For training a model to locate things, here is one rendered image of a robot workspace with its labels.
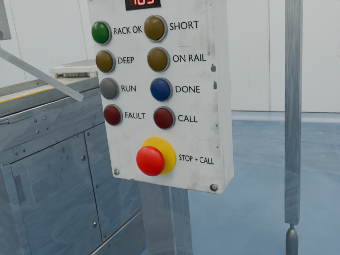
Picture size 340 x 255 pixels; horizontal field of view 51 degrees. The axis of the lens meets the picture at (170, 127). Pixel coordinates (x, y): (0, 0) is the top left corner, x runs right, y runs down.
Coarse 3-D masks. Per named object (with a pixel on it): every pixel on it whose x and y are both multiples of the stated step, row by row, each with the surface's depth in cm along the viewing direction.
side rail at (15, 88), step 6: (12, 84) 140; (18, 84) 141; (24, 84) 144; (30, 84) 146; (36, 84) 149; (42, 84) 152; (0, 90) 134; (6, 90) 137; (12, 90) 139; (18, 90) 141; (24, 90) 144; (0, 96) 135
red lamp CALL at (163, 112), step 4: (160, 108) 44; (164, 108) 44; (156, 112) 44; (160, 112) 44; (164, 112) 44; (168, 112) 44; (156, 116) 44; (160, 116) 44; (164, 116) 44; (168, 116) 44; (172, 116) 44; (156, 120) 45; (160, 120) 44; (164, 120) 44; (168, 120) 44; (172, 120) 44; (160, 124) 44; (164, 124) 44; (168, 124) 44; (164, 128) 44
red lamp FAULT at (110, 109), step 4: (108, 108) 48; (112, 108) 48; (104, 112) 48; (108, 112) 48; (112, 112) 48; (116, 112) 47; (104, 116) 49; (108, 116) 48; (112, 116) 48; (116, 116) 48; (108, 120) 48; (112, 120) 48; (116, 120) 48; (112, 124) 48
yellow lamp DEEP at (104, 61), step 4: (100, 52) 46; (104, 52) 46; (100, 56) 46; (104, 56) 46; (108, 56) 45; (96, 60) 46; (100, 60) 46; (104, 60) 46; (108, 60) 45; (112, 60) 46; (100, 64) 46; (104, 64) 46; (108, 64) 46; (112, 64) 46; (100, 68) 46; (104, 68) 46; (108, 68) 46
